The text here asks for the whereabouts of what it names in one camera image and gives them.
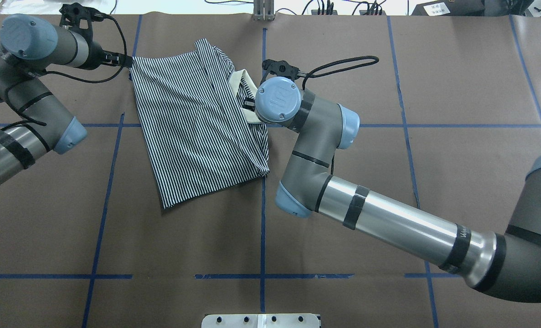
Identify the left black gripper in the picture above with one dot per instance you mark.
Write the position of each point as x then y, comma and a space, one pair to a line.
96, 55

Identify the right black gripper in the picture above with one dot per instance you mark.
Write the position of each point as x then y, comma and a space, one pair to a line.
248, 104

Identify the navy white striped polo shirt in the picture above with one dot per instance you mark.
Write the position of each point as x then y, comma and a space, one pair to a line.
199, 137

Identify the right grey silver robot arm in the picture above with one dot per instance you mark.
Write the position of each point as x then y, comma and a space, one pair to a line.
503, 265

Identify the left grey silver robot arm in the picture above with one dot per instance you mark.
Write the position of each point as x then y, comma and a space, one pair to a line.
28, 45

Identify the clear plastic bag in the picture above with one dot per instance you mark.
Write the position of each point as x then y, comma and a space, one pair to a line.
52, 7

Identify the black box with label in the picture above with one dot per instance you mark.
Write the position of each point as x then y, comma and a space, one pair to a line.
449, 8

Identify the aluminium camera post bracket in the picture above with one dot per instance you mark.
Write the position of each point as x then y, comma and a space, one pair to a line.
263, 10

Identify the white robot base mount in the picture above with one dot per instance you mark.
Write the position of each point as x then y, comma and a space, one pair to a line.
262, 320

